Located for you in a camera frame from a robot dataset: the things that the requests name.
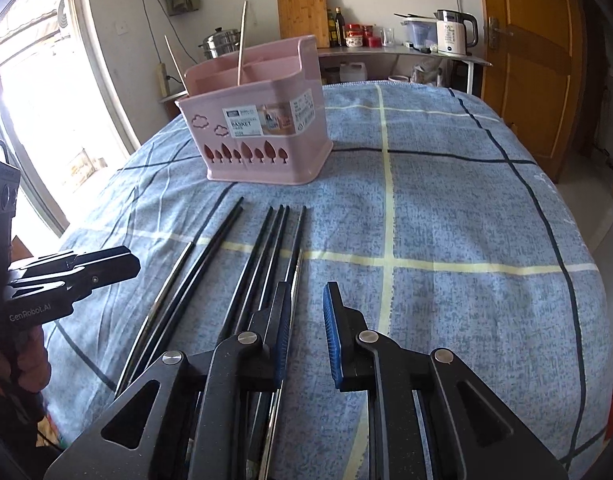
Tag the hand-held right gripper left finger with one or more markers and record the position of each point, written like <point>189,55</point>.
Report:
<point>281,345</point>

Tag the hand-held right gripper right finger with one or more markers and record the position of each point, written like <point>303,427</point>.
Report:
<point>332,345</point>

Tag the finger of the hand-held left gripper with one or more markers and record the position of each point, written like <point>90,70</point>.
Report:
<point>106,262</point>

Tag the row of black chopsticks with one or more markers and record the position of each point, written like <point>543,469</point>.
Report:
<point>271,240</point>

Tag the pink plastic utensil basket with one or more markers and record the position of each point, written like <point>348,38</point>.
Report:
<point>266,125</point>

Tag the person's left hand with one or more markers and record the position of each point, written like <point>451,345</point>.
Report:
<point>34,367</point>

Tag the white power strip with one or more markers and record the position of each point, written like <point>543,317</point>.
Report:
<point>162,80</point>

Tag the wooden chopstick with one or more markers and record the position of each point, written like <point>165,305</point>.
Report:
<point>176,67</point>
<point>241,45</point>

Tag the stainless steel steamer pot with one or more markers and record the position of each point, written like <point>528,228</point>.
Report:
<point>220,44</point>

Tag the white plastic jug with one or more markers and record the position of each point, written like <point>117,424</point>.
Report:
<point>352,72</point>

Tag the metal kitchen table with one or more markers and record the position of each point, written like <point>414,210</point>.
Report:
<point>386,52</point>

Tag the red lidded jar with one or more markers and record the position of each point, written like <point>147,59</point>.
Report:
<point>354,35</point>

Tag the clear drinking glass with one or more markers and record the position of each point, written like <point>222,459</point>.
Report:
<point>388,37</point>

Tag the bamboo cutting board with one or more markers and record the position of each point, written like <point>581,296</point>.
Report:
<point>302,15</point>

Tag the dark oil bottle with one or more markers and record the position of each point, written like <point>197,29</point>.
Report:
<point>331,27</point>
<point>339,27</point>

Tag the white electric kettle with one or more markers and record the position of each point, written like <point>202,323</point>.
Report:
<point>451,35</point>

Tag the brown wooden door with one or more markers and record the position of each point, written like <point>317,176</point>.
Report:
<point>526,60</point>

